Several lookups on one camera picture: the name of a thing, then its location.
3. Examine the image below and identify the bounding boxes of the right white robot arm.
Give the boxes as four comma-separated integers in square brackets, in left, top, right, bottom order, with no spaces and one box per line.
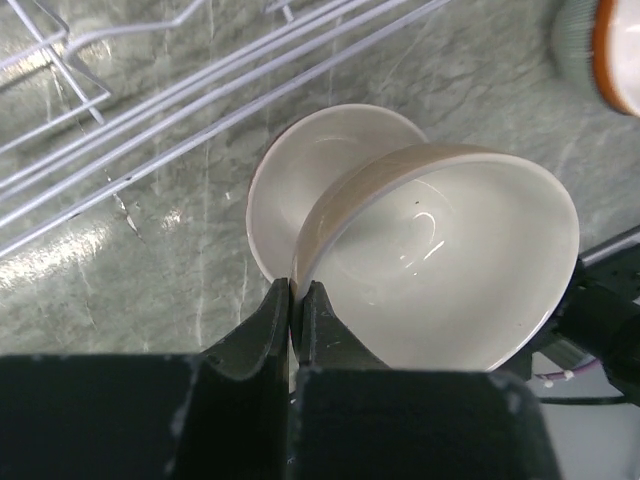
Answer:
[509,226,639,407]

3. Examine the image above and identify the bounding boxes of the red floral bowl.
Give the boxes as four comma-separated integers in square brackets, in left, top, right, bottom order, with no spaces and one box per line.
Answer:
[245,104,427,282]

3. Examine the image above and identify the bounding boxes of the beige floral bowl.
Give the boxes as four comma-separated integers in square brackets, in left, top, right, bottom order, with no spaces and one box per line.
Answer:
[290,144,580,371]

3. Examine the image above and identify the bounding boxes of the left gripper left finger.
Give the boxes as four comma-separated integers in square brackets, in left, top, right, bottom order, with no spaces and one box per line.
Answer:
[1,279,290,479]

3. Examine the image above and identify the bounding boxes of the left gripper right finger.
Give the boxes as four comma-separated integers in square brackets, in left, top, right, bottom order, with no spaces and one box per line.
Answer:
[294,282,561,479]

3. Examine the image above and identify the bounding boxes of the white wire dish rack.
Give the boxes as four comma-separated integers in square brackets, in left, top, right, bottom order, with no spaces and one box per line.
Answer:
[1,1,438,256]

